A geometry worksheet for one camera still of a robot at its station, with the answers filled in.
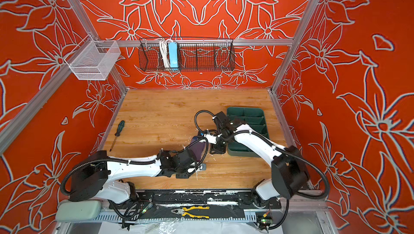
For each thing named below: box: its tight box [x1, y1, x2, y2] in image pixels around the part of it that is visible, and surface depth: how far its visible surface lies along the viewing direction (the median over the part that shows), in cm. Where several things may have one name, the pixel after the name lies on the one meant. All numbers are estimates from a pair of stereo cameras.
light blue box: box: [168, 42, 179, 71], surface depth 91 cm
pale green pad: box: [54, 200, 101, 222], surface depth 70 cm
